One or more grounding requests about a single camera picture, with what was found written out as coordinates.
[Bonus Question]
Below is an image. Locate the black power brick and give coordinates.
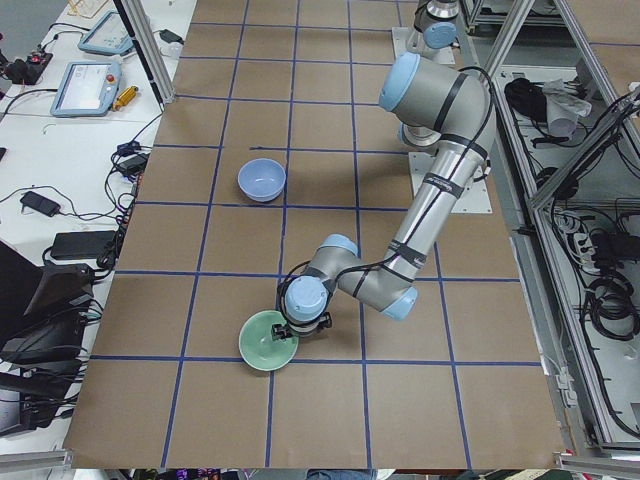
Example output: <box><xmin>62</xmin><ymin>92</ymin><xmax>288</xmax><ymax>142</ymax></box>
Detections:
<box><xmin>50</xmin><ymin>230</ymin><xmax>116</xmax><ymax>260</ymax></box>

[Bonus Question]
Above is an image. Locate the gold cylinder tool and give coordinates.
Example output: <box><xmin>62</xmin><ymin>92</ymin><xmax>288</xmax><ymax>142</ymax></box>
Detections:
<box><xmin>112</xmin><ymin>85</ymin><xmax>139</xmax><ymax>111</ymax></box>

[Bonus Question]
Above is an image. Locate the black power adapter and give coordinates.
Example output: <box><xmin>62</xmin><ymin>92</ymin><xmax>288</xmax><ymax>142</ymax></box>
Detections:
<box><xmin>159</xmin><ymin>29</ymin><xmax>184</xmax><ymax>44</ymax></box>

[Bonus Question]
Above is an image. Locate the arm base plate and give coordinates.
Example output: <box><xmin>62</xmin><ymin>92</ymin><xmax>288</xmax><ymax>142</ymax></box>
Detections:
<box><xmin>408</xmin><ymin>149</ymin><xmax>494</xmax><ymax>215</ymax></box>
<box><xmin>391</xmin><ymin>27</ymin><xmax>458</xmax><ymax>66</ymax></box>

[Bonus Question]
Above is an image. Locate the blue bowl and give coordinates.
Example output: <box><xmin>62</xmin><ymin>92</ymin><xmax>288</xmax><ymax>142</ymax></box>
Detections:
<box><xmin>237</xmin><ymin>158</ymin><xmax>286</xmax><ymax>202</ymax></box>

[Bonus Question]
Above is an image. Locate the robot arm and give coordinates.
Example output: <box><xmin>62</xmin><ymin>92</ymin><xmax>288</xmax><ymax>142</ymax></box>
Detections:
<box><xmin>406</xmin><ymin>0</ymin><xmax>459</xmax><ymax>56</ymax></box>
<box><xmin>271</xmin><ymin>52</ymin><xmax>496</xmax><ymax>340</ymax></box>

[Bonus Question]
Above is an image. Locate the green bowl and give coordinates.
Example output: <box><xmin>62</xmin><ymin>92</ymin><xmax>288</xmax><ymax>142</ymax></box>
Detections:
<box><xmin>238</xmin><ymin>310</ymin><xmax>298</xmax><ymax>371</ymax></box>

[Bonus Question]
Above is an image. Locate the aluminium frame post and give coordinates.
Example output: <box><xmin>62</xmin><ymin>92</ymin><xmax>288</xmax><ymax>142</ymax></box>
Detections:
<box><xmin>113</xmin><ymin>0</ymin><xmax>175</xmax><ymax>105</ymax></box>

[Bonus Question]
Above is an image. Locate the near teach pendant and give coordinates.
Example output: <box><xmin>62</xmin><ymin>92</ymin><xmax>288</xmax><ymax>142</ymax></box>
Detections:
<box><xmin>50</xmin><ymin>61</ymin><xmax>121</xmax><ymax>118</ymax></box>

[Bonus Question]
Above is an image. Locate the teach pendant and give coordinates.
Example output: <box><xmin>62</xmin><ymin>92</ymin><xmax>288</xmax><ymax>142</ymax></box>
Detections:
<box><xmin>78</xmin><ymin>10</ymin><xmax>134</xmax><ymax>56</ymax></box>
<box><xmin>50</xmin><ymin>61</ymin><xmax>121</xmax><ymax>118</ymax></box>

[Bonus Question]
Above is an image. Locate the far teach pendant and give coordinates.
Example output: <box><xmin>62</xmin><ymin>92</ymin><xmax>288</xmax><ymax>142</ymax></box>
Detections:
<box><xmin>78</xmin><ymin>10</ymin><xmax>134</xmax><ymax>56</ymax></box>

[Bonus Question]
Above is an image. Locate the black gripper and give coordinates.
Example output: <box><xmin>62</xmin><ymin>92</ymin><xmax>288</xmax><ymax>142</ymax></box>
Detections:
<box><xmin>271</xmin><ymin>312</ymin><xmax>332</xmax><ymax>341</ymax></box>

